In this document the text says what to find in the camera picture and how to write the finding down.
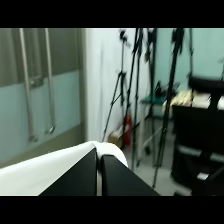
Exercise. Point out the white shirt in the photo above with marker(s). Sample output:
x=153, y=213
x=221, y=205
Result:
x=33, y=173

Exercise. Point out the black office chair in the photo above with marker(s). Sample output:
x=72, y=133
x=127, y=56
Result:
x=196, y=133

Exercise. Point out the black tripod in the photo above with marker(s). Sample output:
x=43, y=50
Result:
x=121, y=80
x=170, y=100
x=136, y=100

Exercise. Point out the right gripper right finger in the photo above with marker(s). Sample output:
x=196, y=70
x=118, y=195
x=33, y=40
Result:
x=121, y=180

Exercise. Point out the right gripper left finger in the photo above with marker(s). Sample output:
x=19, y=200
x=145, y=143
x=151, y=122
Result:
x=78, y=180

